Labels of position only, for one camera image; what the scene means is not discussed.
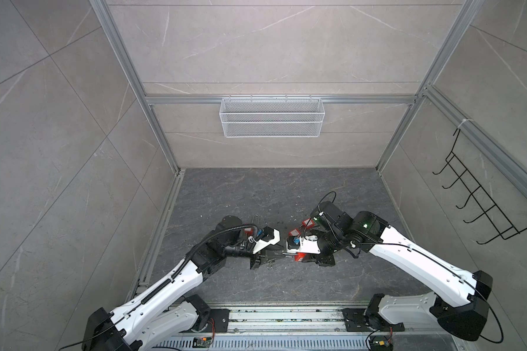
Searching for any red padlock front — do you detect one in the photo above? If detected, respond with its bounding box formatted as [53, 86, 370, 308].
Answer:
[294, 252, 306, 262]

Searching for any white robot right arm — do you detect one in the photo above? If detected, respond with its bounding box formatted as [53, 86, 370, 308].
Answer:
[296, 201, 493, 342]

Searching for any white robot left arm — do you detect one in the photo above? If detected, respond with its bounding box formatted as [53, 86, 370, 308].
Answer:
[81, 216, 280, 350]

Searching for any red padlock middle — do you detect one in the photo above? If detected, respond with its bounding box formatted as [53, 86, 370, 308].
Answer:
[288, 228, 301, 237]

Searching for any red padlock rear right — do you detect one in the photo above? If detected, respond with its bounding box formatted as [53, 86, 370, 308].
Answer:
[302, 218, 316, 229]

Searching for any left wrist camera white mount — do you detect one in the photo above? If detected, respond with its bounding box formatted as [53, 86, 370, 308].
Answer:
[252, 226, 280, 254]

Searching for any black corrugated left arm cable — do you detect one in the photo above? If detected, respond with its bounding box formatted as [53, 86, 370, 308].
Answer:
[170, 223, 260, 279]

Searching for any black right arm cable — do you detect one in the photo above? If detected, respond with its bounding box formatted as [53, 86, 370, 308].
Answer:
[315, 190, 505, 345]

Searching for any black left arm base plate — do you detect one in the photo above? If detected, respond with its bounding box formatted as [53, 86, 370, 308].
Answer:
[204, 309, 231, 333]

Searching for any aluminium front rail frame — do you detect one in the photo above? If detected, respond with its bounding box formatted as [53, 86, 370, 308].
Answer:
[147, 303, 473, 350]

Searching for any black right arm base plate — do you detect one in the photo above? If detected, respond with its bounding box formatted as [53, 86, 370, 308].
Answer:
[341, 308, 405, 332]

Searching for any white wire mesh basket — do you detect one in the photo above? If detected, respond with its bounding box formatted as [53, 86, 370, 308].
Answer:
[219, 97, 326, 138]

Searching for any black wire hook rack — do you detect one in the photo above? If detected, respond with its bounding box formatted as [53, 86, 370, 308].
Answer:
[432, 128, 527, 246]

